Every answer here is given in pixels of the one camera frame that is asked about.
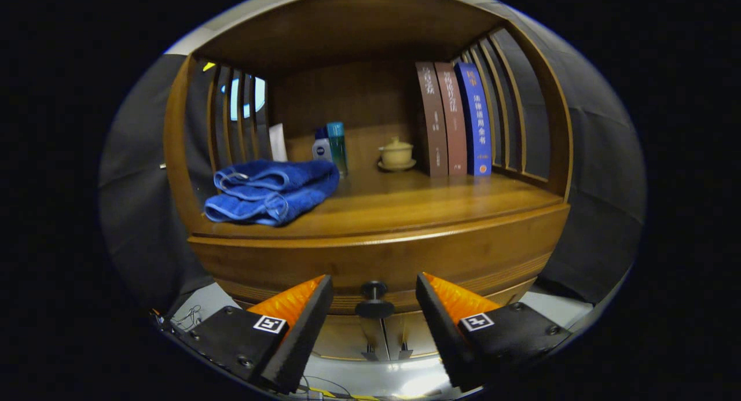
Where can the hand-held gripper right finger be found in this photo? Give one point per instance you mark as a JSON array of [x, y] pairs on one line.
[[443, 331]]

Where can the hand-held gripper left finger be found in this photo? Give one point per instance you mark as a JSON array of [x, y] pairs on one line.
[[301, 343]]

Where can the wooden drawer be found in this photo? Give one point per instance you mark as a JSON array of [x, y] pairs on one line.
[[376, 256]]

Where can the wooden cabinet door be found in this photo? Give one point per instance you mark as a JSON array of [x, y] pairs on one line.
[[347, 337], [414, 334]]

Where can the wooden countertop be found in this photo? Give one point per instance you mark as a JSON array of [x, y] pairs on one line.
[[405, 204]]

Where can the wooden cabinet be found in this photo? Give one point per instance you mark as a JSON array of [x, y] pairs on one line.
[[347, 36]]

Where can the yellow black floor tape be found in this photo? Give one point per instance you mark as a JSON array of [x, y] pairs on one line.
[[324, 392]]

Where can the blue towel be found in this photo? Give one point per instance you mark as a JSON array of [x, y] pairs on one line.
[[272, 187]]

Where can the beige lidded teacup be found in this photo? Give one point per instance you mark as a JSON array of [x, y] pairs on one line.
[[396, 155]]

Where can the white bottle with blue cap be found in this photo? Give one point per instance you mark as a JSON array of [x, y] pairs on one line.
[[322, 149]]

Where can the teal bottle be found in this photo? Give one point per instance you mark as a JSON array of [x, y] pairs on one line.
[[337, 146]]

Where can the white tube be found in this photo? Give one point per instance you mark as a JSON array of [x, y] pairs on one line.
[[278, 143]]

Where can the dark brown book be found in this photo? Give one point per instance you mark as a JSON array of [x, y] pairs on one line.
[[433, 123]]

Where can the reddish brown book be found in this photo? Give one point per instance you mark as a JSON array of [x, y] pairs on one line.
[[454, 123]]

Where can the blue book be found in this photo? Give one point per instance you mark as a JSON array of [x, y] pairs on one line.
[[477, 123]]

